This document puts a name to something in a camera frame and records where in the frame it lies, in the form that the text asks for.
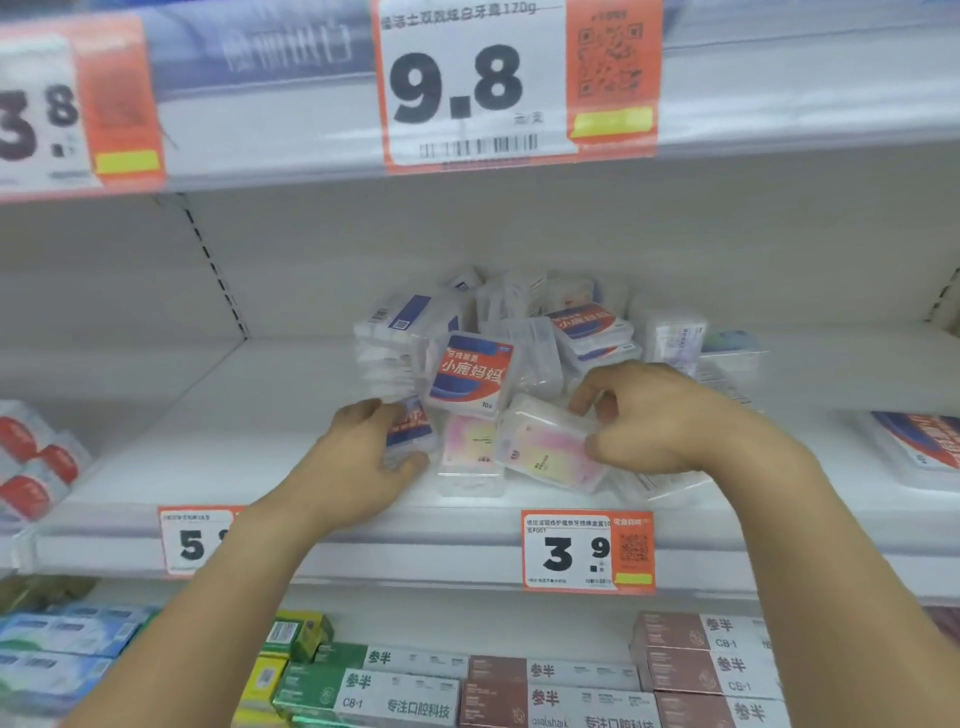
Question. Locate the person's left hand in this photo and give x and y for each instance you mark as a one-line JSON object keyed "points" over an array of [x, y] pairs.
{"points": [[345, 480]]}

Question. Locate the person's right hand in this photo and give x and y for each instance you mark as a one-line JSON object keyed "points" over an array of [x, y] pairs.
{"points": [[667, 420]]}

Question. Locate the pile of teal small boxes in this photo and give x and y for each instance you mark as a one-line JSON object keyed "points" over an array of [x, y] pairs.
{"points": [[731, 343]]}

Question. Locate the pink label small box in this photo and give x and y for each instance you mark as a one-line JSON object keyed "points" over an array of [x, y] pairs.
{"points": [[540, 450]]}

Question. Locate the pile of red small boxes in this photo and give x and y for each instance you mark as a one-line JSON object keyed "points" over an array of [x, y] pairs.
{"points": [[476, 375]]}

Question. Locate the person's right forearm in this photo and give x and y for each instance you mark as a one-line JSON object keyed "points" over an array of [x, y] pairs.
{"points": [[847, 570]]}

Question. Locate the person's left forearm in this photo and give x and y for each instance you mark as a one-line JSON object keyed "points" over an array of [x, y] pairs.
{"points": [[187, 637]]}

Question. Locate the green yellow toothpaste box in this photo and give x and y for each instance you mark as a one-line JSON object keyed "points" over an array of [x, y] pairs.
{"points": [[264, 679], [255, 718], [300, 630]]}

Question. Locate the orange white price tag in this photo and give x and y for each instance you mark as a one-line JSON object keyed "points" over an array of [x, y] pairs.
{"points": [[465, 82], [187, 544], [45, 127], [562, 555]]}

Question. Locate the stack of maroon toothpaste boxes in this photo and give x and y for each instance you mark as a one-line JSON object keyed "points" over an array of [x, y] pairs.
{"points": [[675, 667]]}

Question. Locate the stack of pale blue toothpaste boxes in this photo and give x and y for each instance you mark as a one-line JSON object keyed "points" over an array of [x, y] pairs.
{"points": [[60, 637]]}

